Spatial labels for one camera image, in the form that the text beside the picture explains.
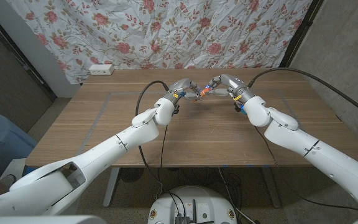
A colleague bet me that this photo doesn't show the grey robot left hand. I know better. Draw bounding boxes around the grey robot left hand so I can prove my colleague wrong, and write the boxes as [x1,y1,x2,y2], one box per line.
[166,78,203,104]

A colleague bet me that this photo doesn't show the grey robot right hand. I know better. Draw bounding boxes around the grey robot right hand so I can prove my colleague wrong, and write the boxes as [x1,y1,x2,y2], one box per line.
[205,73,256,104]

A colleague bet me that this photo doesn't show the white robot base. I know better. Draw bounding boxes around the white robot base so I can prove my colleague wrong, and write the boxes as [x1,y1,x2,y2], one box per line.
[147,185,238,224]

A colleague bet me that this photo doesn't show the floral backdrop cloth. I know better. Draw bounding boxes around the floral backdrop cloth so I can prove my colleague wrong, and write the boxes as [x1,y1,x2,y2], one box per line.
[5,0,313,84]

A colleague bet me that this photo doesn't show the black backdrop pole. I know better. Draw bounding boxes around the black backdrop pole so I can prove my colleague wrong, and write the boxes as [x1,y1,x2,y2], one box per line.
[280,0,324,68]

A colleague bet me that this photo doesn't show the white power strip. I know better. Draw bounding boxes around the white power strip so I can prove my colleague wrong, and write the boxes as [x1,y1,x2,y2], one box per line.
[88,63,115,76]

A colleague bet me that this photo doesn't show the black round floor object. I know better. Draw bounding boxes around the black round floor object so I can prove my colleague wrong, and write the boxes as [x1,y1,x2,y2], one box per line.
[118,167,145,184]

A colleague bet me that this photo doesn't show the grey table leg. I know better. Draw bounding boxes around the grey table leg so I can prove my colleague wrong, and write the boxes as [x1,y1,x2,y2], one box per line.
[261,167,282,208]

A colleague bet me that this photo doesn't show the white table leg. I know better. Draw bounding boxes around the white table leg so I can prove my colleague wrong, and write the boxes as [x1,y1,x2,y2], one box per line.
[103,167,121,208]

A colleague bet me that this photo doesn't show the white and blue floor box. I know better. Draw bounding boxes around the white and blue floor box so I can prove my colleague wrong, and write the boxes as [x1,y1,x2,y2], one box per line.
[0,157,27,187]

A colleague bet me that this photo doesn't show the blue plastic bin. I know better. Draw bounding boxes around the blue plastic bin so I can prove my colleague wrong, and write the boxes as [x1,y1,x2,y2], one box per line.
[0,114,39,178]

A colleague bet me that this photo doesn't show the white robot torso edge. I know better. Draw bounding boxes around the white robot torso edge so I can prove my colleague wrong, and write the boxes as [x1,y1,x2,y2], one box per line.
[0,215,107,224]

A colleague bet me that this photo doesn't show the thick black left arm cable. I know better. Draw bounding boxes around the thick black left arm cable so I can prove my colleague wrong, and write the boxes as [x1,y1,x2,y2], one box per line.
[134,80,170,195]

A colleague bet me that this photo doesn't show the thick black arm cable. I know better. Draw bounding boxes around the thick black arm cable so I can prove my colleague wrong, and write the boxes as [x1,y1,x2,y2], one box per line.
[134,80,170,195]
[247,67,358,123]

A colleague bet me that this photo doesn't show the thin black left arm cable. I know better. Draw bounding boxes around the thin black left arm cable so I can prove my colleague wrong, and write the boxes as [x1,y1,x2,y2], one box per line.
[158,124,168,194]

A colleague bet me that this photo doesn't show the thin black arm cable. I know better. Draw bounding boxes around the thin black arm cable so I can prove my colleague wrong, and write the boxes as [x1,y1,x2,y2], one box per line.
[158,124,168,194]
[255,126,358,216]

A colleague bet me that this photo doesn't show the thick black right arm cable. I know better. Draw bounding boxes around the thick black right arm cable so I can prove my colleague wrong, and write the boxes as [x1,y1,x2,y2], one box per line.
[247,67,358,123]

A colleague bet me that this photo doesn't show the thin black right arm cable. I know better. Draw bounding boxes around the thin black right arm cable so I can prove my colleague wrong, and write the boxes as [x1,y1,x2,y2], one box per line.
[255,126,358,216]

